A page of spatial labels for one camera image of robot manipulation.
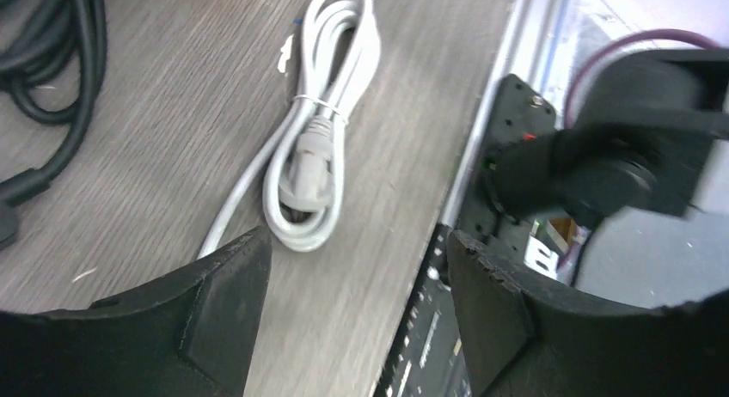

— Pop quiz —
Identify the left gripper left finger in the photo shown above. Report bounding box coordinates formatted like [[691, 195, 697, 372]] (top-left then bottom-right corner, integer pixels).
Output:
[[1, 227, 272, 396]]

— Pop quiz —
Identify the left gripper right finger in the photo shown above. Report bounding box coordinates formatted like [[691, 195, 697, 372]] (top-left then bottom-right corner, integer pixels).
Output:
[[446, 231, 728, 396]]

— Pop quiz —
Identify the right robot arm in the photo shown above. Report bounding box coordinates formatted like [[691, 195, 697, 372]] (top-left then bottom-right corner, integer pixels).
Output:
[[457, 49, 728, 243]]

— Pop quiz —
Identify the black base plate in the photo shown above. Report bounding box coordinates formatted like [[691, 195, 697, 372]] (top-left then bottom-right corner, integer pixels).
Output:
[[372, 224, 472, 397]]

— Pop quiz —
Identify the white cable of orange strip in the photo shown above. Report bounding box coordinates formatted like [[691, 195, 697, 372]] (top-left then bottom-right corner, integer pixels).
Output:
[[196, 0, 382, 260]]

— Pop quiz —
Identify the black cable with plug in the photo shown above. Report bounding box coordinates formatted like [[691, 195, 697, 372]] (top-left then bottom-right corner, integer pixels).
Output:
[[0, 0, 108, 250]]

